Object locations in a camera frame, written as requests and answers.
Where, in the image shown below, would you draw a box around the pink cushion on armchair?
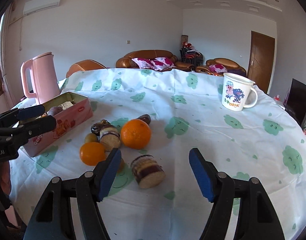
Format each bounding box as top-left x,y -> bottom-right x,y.
209,64 -> 227,73

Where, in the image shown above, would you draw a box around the left hand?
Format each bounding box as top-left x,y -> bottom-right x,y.
0,161 -> 11,195

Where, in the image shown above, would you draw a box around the brown wooden door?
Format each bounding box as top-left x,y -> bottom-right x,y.
247,31 -> 275,93

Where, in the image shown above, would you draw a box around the black television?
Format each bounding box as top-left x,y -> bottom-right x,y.
284,79 -> 306,128

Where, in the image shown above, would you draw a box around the small layered cake jar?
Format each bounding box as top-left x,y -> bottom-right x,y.
131,154 -> 166,189

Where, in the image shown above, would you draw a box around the purple passion fruit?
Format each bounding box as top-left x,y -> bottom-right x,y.
47,106 -> 63,116

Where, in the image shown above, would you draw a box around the small yellow-green kiwi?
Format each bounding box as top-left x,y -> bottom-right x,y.
85,133 -> 98,144

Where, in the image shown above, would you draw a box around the brown leather armchair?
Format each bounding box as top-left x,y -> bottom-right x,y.
195,58 -> 246,77

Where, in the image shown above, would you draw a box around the pink biscuit tin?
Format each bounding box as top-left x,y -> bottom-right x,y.
24,92 -> 93,157

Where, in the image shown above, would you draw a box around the brown leather chair back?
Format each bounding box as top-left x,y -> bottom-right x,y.
65,59 -> 106,77

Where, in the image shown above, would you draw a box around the white air conditioner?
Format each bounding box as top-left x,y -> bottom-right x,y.
23,0 -> 61,16

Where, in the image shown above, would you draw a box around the white cloud-print tablecloth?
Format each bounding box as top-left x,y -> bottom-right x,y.
10,69 -> 306,239

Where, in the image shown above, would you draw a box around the pink electric kettle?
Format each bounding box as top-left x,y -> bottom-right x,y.
20,52 -> 60,104

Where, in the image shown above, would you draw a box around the stacked dark chairs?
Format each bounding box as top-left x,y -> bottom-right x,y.
180,35 -> 203,67

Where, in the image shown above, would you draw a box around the small orange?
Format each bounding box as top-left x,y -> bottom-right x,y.
80,142 -> 106,166

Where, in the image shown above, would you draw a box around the small tan fruit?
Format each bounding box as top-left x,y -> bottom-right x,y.
117,158 -> 125,173

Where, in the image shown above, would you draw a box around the white cartoon mug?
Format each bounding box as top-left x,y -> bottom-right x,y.
221,73 -> 258,112

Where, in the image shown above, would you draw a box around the dark wrapped date candy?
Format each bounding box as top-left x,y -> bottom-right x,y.
137,114 -> 151,125

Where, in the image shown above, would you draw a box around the pink floral cushion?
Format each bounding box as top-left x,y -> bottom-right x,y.
150,57 -> 175,71
132,58 -> 155,70

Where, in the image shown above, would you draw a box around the brown leather sofa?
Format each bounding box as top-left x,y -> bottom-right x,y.
116,50 -> 195,72

